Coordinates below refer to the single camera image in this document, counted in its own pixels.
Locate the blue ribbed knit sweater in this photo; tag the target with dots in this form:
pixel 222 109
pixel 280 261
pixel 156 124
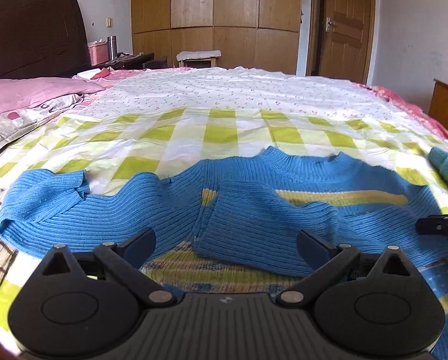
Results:
pixel 240 210

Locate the metal thermos flask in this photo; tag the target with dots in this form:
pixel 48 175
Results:
pixel 112 47

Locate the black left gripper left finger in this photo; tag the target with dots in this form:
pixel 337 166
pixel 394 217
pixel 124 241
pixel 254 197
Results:
pixel 123 261

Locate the dark bedside table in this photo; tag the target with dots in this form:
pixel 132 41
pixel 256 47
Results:
pixel 140 61

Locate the pink pillow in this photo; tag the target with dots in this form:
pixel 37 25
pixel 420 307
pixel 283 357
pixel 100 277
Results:
pixel 29 93

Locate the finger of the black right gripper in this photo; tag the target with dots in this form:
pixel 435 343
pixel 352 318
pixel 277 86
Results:
pixel 436 225

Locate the wooden door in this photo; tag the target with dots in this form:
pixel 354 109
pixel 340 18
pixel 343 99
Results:
pixel 347 32

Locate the floral and checked bed sheet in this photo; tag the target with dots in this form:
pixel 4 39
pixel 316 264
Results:
pixel 166 121

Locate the dark wooden headboard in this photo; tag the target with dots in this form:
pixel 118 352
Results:
pixel 42 38

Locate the grey pink patterned quilt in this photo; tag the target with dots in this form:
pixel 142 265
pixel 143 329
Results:
pixel 17 123

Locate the pink basket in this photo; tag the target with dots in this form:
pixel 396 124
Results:
pixel 98 52

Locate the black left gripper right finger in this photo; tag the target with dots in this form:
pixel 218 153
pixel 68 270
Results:
pixel 329 263

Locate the small stool with cloth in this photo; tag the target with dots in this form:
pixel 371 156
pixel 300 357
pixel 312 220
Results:
pixel 198 59

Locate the wooden wardrobe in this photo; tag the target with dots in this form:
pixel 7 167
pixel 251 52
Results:
pixel 249 33

